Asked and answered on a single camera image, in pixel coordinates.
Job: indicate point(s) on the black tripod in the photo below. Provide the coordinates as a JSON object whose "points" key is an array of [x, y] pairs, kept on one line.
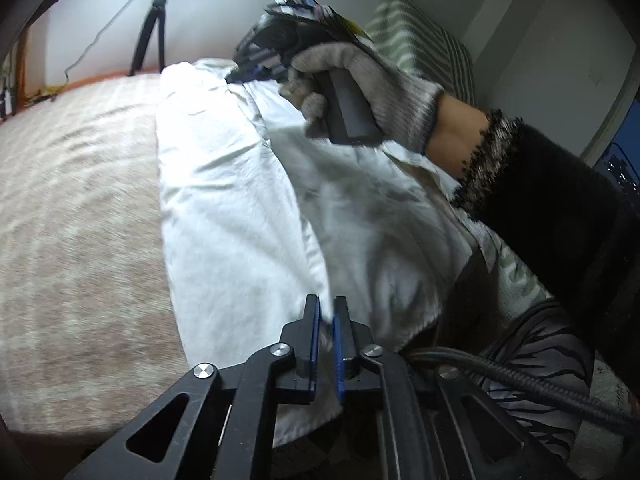
{"points": [[155, 19]]}

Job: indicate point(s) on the white shirt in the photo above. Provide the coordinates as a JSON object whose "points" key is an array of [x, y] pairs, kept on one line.
{"points": [[257, 217]]}

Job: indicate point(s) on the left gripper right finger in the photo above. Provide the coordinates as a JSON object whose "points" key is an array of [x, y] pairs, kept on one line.
{"points": [[353, 377]]}

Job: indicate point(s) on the beige plaid blanket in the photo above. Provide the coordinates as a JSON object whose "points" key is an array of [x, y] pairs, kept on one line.
{"points": [[88, 334]]}

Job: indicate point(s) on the green striped pillow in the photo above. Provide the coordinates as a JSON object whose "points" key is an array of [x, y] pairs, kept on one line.
{"points": [[417, 45]]}

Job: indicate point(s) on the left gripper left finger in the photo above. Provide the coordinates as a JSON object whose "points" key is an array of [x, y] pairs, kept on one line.
{"points": [[298, 385]]}

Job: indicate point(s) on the right forearm dark sleeve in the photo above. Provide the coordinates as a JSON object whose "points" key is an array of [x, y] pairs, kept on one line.
{"points": [[564, 220]]}

